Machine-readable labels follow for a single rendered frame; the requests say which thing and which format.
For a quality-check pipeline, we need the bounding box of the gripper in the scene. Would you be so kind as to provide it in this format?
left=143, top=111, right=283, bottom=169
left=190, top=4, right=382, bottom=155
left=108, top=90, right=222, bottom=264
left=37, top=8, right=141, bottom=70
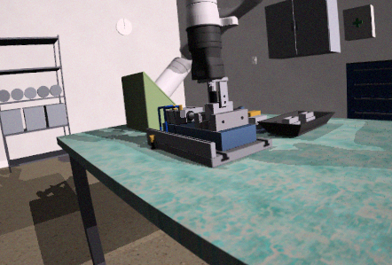
left=186, top=2, right=238, bottom=107

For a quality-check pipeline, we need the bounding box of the yellow block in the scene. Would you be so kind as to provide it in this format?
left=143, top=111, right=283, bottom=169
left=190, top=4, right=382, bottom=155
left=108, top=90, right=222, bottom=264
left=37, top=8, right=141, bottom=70
left=247, top=111, right=261, bottom=117

